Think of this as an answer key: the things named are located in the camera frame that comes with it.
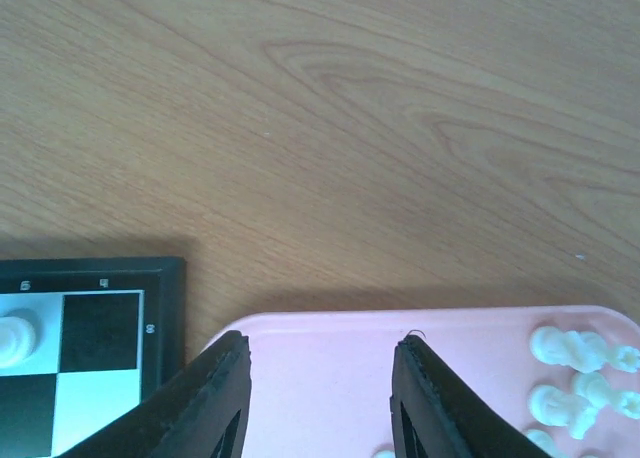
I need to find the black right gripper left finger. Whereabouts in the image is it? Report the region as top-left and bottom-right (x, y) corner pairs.
(63, 330), (251, 458)

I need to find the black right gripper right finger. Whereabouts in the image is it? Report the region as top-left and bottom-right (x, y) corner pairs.
(390, 336), (547, 458)

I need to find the pink plastic tray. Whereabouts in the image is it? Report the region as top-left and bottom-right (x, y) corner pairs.
(233, 306), (639, 457)

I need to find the white chess piece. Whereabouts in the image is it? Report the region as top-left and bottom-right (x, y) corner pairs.
(529, 326), (608, 373)
(571, 372), (639, 420)
(607, 345), (640, 373)
(528, 385), (599, 440)
(1, 312), (39, 369)

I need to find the white chess piece on tray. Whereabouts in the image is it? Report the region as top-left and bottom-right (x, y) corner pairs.
(607, 345), (640, 373)
(571, 372), (639, 420)
(528, 385), (599, 440)
(529, 326), (608, 373)

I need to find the black grey chess board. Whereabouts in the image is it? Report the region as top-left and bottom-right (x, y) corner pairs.
(1, 256), (186, 457)

